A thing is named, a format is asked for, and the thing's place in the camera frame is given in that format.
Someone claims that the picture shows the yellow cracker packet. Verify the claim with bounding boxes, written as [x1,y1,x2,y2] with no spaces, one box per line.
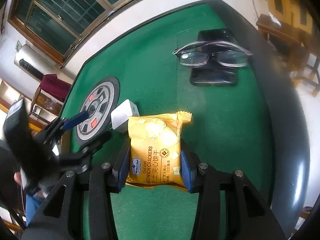
[126,111,192,190]

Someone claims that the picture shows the white power adapter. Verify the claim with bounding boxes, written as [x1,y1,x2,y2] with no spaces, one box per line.
[111,99,139,133]

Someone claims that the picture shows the person's right hand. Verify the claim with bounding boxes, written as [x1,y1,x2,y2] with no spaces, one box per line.
[14,172,22,186]

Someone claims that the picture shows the wooden chair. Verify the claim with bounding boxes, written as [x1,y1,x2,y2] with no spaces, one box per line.
[28,87,63,124]

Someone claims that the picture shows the round grey table control panel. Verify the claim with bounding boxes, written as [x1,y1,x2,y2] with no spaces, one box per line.
[75,76,120,146]

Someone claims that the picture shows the maroon cloth on chair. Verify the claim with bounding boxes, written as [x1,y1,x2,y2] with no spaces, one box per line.
[40,74,72,102]

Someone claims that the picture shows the white standing air conditioner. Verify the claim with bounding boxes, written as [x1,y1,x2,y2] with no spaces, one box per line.
[14,44,61,82]

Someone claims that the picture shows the green framed window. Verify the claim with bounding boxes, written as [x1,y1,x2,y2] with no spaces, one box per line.
[8,0,134,66]

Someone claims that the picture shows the black framed eyeglasses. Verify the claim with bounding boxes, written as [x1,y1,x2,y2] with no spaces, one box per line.
[172,41,253,68]

